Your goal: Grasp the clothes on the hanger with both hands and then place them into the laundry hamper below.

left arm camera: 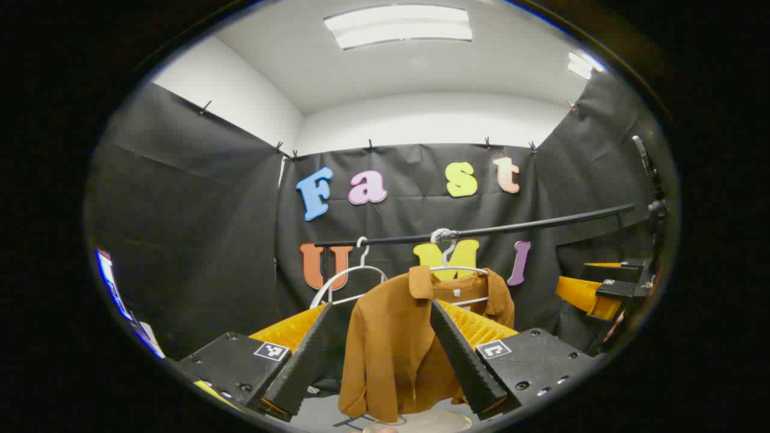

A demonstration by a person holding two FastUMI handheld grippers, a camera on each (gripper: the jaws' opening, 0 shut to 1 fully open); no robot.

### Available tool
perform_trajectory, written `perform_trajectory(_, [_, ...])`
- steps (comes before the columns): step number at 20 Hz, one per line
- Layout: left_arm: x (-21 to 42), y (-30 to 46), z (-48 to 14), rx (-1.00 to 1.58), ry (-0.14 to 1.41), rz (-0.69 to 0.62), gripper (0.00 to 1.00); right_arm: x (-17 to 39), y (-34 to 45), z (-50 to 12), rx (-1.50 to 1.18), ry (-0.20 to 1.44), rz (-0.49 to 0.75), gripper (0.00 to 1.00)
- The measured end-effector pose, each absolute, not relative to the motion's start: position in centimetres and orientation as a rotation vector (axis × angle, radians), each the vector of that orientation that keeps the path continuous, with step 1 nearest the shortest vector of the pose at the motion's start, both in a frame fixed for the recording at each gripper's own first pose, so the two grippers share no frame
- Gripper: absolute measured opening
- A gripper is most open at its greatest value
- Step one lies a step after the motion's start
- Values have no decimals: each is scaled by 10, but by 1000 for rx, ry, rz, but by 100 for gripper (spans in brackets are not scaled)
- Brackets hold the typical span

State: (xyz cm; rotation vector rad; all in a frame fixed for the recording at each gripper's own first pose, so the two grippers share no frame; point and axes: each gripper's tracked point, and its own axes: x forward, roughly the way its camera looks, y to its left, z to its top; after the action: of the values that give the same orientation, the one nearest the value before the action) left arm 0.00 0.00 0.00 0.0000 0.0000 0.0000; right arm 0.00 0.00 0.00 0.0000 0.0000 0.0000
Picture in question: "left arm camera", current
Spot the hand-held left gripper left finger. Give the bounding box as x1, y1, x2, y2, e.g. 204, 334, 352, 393
174, 299, 335, 423

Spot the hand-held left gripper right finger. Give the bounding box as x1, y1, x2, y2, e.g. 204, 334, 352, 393
430, 299, 605, 422

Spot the brown jacket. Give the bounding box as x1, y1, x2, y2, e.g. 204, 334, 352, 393
338, 265, 516, 423

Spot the white plastic hanger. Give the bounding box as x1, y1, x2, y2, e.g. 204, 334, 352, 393
310, 236, 389, 310
430, 232, 491, 307

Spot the black clothes rack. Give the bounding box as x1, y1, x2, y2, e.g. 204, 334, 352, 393
313, 203, 637, 289

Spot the row of black clips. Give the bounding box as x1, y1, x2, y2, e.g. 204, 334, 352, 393
199, 99, 578, 163

